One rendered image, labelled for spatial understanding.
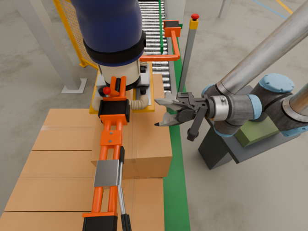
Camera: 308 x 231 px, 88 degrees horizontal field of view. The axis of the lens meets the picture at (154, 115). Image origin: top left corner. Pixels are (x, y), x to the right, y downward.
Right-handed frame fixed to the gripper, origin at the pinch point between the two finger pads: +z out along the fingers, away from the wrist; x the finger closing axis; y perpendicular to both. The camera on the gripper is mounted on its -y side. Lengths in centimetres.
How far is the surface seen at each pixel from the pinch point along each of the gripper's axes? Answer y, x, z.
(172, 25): 55, 3, -12
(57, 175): 1, -70, 67
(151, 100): 16.2, -11.0, 0.4
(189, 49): 116, -52, -42
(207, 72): 164, -124, -93
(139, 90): 22.3, -10.5, 6.1
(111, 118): -1.7, 1.9, 14.0
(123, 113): 0.2, 1.7, 10.3
